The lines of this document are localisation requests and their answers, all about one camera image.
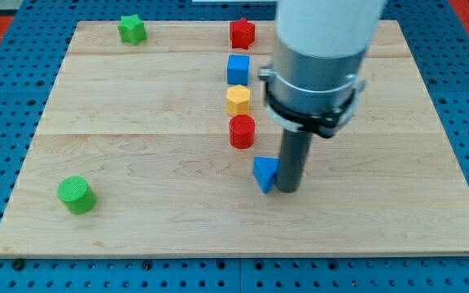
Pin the green cylinder block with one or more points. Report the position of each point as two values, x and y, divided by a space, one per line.
76 195

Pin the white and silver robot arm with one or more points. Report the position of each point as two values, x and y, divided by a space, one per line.
312 83

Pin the red cylinder block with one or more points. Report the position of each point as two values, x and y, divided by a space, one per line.
242 131

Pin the blue triangle block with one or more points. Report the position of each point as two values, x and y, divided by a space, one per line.
264 170

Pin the yellow hexagon block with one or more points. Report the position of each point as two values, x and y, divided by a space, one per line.
238 100

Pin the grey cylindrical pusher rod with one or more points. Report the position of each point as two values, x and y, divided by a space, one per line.
294 149

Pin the blue cube block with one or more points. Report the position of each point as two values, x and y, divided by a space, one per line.
237 71

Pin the light wooden board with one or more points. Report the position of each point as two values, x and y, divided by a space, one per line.
147 127

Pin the red star block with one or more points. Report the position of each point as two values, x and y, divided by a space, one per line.
242 33

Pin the green star block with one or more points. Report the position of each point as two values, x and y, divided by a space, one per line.
132 29

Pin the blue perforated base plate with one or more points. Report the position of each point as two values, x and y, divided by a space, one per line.
31 52

